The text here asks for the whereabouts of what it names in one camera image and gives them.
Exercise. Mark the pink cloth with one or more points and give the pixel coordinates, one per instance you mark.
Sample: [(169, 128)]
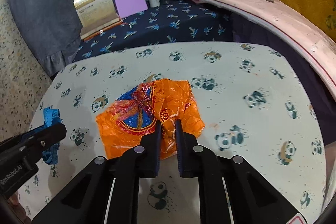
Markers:
[(275, 19)]

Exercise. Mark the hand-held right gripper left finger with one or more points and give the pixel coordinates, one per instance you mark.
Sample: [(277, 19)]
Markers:
[(157, 150)]

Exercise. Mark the blue plastic wrapper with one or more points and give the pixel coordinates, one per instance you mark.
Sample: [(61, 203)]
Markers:
[(51, 115)]

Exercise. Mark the navy printed cloth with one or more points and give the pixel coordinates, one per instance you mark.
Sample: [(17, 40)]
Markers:
[(162, 27)]

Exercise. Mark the orange plastic bag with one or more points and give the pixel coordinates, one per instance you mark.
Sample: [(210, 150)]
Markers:
[(162, 100)]

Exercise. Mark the panda printed cloth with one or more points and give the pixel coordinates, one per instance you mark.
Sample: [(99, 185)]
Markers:
[(236, 119)]

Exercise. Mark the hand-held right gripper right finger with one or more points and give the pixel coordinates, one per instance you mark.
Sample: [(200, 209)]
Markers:
[(179, 150)]

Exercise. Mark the purple cloth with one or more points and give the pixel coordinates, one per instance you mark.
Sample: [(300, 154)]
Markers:
[(302, 77)]

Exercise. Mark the beige gold box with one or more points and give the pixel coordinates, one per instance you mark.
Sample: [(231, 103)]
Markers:
[(95, 11)]

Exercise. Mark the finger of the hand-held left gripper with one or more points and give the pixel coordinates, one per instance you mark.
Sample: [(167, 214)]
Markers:
[(35, 132), (50, 134)]

